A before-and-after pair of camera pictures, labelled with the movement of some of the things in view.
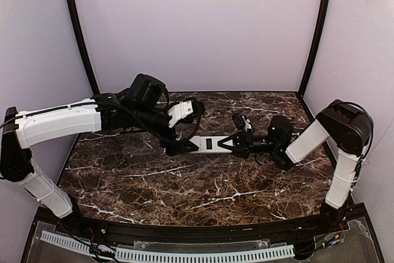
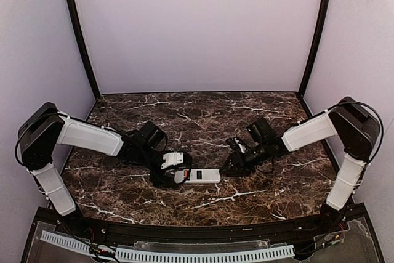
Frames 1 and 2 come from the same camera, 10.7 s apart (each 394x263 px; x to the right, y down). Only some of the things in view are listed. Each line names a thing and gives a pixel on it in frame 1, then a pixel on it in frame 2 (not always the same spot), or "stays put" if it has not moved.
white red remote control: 210,144 -> 204,175
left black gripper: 172,141 -> 163,177
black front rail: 298,230 stays put
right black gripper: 244,143 -> 237,162
